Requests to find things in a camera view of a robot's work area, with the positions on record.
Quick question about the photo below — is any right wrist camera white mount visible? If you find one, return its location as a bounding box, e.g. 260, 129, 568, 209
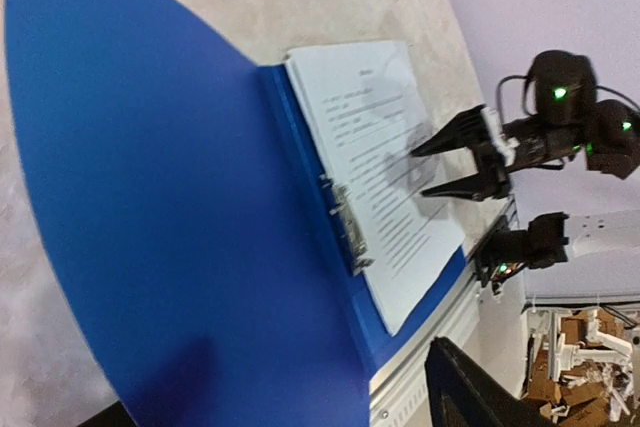
481, 106, 519, 166

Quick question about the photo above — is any metal folder clip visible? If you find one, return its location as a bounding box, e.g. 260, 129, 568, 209
319, 174, 374, 277

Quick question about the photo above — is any blue plastic folder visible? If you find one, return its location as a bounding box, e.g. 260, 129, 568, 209
5, 0, 449, 426

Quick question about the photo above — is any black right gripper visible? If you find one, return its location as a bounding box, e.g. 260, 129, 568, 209
410, 105, 584, 200

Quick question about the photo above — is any aluminium front rail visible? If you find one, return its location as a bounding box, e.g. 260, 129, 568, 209
367, 196, 519, 427

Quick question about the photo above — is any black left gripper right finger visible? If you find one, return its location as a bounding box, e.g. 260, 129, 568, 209
424, 337, 552, 427

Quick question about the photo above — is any brown cardboard box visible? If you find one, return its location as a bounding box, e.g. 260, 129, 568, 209
520, 306, 639, 426

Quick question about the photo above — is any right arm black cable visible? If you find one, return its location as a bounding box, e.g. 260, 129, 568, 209
494, 74, 640, 123

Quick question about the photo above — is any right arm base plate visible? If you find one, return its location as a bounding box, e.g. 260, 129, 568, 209
472, 215, 526, 296

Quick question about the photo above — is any white printed paper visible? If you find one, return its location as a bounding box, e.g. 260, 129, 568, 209
285, 40, 465, 335

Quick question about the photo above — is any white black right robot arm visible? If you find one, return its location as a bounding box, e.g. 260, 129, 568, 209
410, 50, 639, 277

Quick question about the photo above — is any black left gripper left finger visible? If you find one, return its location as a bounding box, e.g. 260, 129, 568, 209
84, 402, 135, 427

